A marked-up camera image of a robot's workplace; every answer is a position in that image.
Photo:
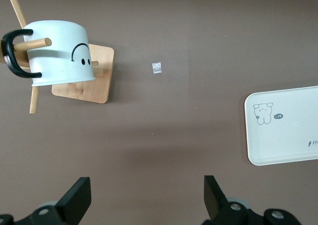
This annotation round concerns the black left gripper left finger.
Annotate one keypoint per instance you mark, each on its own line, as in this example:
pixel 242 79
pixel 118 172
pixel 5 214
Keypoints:
pixel 72 200

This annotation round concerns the white smiley face cup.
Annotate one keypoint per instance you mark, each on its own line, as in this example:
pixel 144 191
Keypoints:
pixel 59 53

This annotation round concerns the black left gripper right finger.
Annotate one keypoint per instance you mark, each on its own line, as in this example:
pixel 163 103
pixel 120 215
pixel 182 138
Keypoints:
pixel 216 200

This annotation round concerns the small clear tape piece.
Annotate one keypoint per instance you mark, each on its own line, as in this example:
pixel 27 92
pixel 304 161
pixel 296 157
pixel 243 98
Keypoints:
pixel 156 67

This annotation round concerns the wooden cup stand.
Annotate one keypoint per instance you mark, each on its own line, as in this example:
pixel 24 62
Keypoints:
pixel 99 81

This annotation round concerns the cream rabbit print tray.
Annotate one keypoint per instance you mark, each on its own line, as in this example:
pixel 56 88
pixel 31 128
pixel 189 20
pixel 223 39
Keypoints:
pixel 285 128

